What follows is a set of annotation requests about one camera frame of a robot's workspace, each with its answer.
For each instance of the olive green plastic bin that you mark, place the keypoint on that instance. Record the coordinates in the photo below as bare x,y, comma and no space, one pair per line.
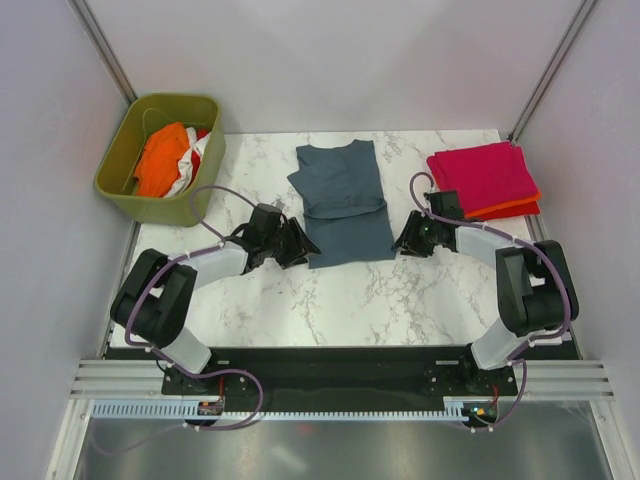
115,181

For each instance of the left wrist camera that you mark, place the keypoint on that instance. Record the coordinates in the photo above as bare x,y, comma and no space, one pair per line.
278,204

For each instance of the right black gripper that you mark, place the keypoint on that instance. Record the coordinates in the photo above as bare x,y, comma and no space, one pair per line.
407,241

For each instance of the magenta folded t-shirt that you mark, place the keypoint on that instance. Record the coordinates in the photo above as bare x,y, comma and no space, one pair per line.
483,176

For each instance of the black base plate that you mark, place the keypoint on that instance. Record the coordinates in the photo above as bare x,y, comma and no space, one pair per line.
314,379

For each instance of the blue-grey t-shirt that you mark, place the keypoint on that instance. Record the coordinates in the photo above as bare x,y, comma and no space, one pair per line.
344,208

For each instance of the orange folded t-shirt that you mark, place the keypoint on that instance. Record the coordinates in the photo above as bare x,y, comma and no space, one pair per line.
474,214

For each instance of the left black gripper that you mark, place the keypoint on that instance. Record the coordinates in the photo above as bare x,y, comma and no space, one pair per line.
300,245

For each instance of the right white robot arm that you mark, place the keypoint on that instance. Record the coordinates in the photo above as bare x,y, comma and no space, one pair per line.
536,297

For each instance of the orange t-shirt in bin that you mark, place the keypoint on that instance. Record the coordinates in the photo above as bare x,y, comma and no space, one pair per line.
158,167

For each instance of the red folded t-shirt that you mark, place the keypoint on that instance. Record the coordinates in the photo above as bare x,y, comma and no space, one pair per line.
525,209

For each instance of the white slotted cable duct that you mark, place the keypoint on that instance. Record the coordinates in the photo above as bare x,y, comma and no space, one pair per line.
193,410

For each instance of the white and red t-shirt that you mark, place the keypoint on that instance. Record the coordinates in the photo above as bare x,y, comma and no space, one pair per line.
189,164

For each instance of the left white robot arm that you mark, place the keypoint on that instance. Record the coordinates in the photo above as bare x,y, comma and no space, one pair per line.
153,302

